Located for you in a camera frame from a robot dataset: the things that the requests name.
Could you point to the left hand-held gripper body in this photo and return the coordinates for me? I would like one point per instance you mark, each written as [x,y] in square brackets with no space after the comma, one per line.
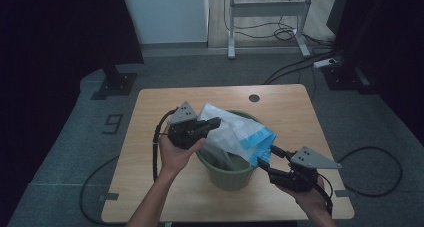
[181,135]

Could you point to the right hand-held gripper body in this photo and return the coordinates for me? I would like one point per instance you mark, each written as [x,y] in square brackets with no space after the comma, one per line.
[296,180]

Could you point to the white bag with blue band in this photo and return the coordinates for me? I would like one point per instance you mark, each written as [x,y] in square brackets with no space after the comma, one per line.
[233,133]

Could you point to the green plastic bin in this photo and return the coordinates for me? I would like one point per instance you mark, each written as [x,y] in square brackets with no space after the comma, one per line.
[233,178]

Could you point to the person's left hand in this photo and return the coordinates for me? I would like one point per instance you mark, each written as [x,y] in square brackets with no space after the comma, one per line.
[175,158]

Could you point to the person's right hand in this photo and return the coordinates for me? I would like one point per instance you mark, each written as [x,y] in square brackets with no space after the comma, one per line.
[313,200]

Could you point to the grey tape piece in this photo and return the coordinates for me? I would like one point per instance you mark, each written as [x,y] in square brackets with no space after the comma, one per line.
[110,196]
[341,193]

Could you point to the dark round table grommet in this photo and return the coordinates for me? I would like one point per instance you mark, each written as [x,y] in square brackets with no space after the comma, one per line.
[254,98]

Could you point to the black stand base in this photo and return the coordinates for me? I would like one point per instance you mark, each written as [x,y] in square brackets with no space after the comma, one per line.
[343,77]
[116,83]

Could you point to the white power strip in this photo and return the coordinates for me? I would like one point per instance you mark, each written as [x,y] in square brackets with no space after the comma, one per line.
[324,63]

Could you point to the white cabinet panel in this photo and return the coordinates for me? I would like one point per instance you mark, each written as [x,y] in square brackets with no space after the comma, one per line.
[166,13]

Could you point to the dark curtain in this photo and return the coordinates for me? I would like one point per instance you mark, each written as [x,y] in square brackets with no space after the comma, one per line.
[50,53]
[393,37]

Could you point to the white metal desk frame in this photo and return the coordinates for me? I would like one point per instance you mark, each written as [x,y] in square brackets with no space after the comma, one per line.
[266,8]

